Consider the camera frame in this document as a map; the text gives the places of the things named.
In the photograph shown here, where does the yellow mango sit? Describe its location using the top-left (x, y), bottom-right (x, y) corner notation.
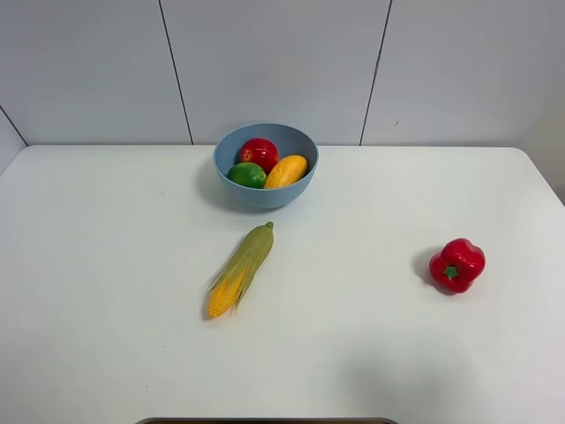
top-left (264, 155), bottom-right (308, 189)

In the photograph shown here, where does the green lime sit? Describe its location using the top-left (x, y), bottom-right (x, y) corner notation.
top-left (227, 162), bottom-right (267, 189)

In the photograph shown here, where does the red apple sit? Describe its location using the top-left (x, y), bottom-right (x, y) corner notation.
top-left (239, 138), bottom-right (279, 174)

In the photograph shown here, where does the blue plastic bowl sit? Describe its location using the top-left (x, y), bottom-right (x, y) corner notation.
top-left (213, 123), bottom-right (319, 209)

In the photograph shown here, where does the corn cob with husk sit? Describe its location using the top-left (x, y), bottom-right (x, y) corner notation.
top-left (205, 222), bottom-right (274, 320)

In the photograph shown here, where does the red bell pepper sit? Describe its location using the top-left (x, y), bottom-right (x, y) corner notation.
top-left (428, 238), bottom-right (486, 294)

